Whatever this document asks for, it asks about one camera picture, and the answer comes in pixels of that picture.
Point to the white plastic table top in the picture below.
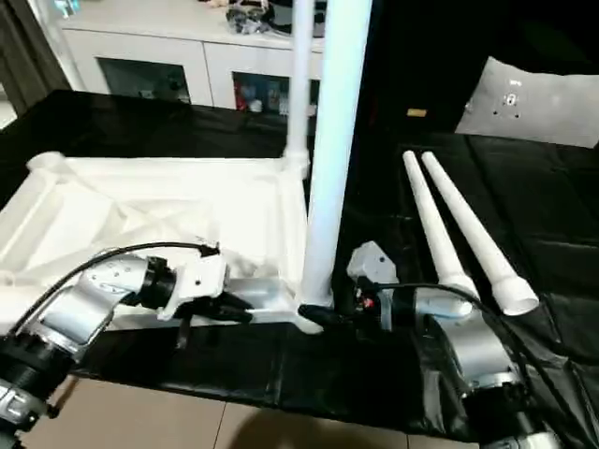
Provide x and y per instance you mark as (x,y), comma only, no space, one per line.
(117,196)

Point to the white plastic table leg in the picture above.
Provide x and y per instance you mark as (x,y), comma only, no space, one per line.
(337,140)
(435,224)
(477,224)
(299,70)

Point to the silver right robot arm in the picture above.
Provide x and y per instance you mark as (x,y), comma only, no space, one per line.
(472,346)

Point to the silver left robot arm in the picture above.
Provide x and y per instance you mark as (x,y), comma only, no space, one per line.
(75,318)

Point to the black floor mat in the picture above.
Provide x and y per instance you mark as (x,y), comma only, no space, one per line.
(327,365)

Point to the black metal stand leg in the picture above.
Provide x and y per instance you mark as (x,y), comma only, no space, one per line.
(61,400)

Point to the small yellow label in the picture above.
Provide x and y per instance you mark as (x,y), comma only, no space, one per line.
(416,112)

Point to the white glass-door cabinet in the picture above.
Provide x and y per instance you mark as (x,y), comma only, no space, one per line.
(164,51)

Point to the grey printed cushion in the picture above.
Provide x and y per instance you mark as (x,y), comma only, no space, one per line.
(538,103)

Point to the grey round bag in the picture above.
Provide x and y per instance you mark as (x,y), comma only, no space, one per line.
(281,14)

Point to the grey curtain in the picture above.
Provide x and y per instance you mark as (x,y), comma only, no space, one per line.
(28,56)

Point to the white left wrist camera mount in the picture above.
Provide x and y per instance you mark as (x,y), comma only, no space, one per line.
(201,280)

